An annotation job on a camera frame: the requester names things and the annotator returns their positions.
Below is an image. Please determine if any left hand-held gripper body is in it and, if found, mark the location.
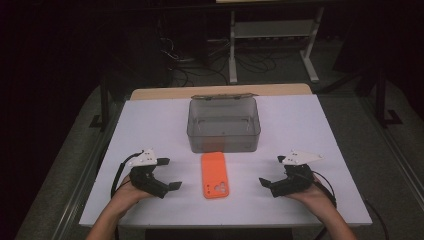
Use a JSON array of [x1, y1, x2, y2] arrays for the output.
[[128, 148, 170, 200]]

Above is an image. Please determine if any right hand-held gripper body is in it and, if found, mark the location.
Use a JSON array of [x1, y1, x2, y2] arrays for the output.
[[269, 149, 324, 198]]

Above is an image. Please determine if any orange phone case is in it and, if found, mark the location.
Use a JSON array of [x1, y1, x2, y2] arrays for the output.
[[200, 151, 230, 200]]

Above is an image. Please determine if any grey transparent plastic box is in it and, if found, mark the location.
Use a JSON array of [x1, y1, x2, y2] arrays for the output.
[[186, 93, 262, 154]]

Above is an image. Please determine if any person's left hand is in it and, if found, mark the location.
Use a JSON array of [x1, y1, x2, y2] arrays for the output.
[[113, 174, 156, 214]]

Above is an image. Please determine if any person's right hand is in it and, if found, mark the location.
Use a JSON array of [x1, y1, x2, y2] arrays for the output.
[[287, 176, 334, 219]]

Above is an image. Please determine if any white table board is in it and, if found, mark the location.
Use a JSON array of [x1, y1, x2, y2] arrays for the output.
[[79, 94, 373, 229]]

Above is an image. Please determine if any wooden table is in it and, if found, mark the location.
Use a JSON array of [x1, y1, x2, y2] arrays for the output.
[[129, 83, 313, 101]]

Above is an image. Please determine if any black metal stand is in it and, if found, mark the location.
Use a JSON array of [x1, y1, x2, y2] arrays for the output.
[[89, 74, 111, 132], [376, 66, 403, 128]]

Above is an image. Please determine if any left hand-held gripper cable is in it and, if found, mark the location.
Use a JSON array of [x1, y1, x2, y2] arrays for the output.
[[110, 151, 144, 199]]

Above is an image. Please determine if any hand-held gripper cable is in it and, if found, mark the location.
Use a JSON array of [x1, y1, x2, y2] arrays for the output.
[[110, 151, 144, 199], [311, 170, 338, 208]]

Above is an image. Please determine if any right hand-held gripper cable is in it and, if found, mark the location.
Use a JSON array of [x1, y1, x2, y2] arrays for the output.
[[311, 170, 338, 208]]

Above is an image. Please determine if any aluminium floor rail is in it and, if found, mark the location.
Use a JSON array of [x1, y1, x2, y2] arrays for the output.
[[361, 96, 424, 201], [51, 99, 126, 240]]

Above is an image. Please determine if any black floor cable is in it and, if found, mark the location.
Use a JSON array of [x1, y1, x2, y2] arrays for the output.
[[364, 199, 390, 240]]

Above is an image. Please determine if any tangle of black floor cables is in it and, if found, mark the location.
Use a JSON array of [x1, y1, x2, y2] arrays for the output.
[[159, 36, 278, 87]]

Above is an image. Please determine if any grey metal desk frame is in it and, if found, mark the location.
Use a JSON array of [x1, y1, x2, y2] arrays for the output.
[[215, 0, 325, 84]]

